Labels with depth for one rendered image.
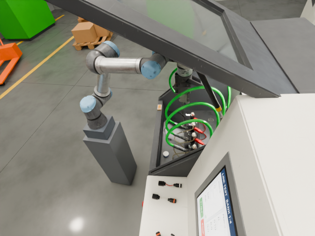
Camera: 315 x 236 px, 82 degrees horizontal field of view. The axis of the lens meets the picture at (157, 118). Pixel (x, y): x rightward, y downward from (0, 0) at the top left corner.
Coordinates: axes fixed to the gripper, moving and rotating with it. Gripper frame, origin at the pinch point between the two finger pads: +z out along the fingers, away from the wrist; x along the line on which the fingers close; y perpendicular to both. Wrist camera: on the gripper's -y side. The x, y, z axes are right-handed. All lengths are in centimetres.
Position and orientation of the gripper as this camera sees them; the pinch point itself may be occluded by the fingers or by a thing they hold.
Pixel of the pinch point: (188, 102)
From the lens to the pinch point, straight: 107.2
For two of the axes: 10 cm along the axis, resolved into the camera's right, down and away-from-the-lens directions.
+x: -0.9, 7.3, -6.8
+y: -9.9, 0.1, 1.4
